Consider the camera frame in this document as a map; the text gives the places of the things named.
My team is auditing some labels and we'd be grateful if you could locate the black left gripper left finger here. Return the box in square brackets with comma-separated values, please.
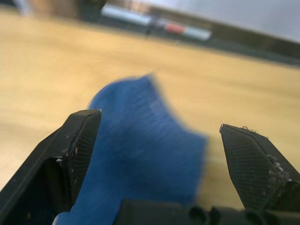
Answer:
[0, 108, 102, 225]

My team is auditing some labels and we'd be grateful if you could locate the blue ankle sock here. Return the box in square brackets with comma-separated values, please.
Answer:
[55, 73, 209, 225]

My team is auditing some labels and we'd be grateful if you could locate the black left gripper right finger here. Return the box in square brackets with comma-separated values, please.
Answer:
[219, 123, 300, 211]

